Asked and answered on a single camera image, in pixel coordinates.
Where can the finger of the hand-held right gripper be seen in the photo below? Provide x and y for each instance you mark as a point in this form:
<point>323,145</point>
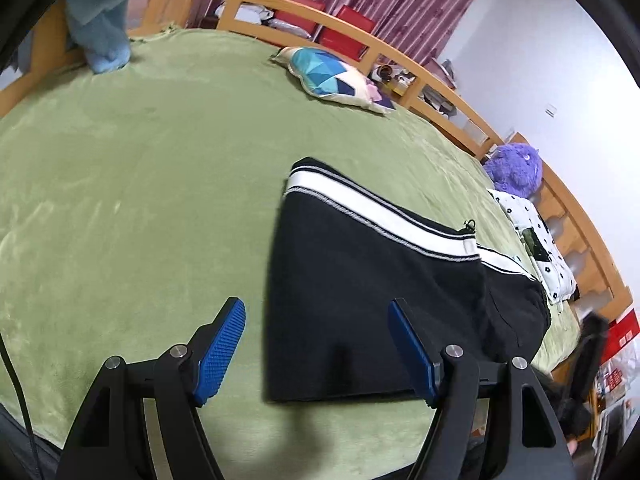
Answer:
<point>587,360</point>

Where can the green fleece bed blanket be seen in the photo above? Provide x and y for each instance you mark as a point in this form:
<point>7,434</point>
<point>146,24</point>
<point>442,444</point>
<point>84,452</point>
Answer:
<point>125,185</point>

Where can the wooden bed frame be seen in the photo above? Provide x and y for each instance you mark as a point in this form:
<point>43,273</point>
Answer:
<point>47,55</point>

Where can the light blue fleece robe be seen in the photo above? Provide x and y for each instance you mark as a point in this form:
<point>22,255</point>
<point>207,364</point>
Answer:
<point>100,25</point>

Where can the white floral pillow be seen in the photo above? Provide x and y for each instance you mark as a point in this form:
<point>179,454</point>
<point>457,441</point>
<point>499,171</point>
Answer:
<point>555,270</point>

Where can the maroon patterned curtain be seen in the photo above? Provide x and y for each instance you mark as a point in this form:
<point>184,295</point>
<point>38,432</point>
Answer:
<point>400,5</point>

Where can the red box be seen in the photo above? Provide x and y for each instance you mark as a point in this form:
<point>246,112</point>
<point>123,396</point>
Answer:
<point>622,332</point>

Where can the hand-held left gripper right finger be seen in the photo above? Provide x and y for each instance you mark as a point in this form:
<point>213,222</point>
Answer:
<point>412,355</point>

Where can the white wall switch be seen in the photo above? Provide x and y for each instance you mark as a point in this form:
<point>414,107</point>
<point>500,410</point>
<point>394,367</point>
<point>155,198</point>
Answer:
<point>550,111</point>

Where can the dark green pouch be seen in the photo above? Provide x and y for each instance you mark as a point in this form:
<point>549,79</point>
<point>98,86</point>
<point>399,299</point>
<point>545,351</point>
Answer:
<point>535,247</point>

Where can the geometric patterned pillow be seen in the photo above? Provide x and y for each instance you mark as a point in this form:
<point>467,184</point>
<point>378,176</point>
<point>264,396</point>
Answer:
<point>330,77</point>

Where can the black pants with white stripe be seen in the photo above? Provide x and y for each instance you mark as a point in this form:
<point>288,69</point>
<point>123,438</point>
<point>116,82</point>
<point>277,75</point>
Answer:
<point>350,285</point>

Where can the purple plush toy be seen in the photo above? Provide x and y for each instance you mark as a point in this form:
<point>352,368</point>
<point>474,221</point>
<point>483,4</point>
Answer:
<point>515,170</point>

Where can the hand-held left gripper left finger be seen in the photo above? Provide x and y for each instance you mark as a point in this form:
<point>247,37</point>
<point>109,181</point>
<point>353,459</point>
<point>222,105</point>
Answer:
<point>222,350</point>

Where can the red chair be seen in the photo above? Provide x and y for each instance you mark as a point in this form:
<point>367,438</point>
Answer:
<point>300,12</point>
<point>347,30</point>

